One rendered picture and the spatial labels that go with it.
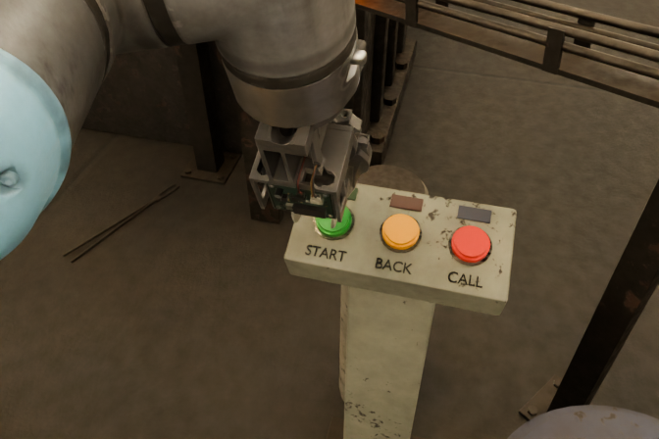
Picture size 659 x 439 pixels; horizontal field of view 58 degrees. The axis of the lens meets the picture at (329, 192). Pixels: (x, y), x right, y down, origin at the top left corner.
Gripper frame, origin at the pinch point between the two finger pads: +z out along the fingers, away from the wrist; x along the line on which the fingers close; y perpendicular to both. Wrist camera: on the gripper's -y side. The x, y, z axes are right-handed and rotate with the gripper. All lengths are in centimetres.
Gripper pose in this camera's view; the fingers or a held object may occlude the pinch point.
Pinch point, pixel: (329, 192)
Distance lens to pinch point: 60.7
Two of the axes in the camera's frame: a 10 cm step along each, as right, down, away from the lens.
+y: -2.3, 8.6, -4.6
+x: 9.7, 1.6, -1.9
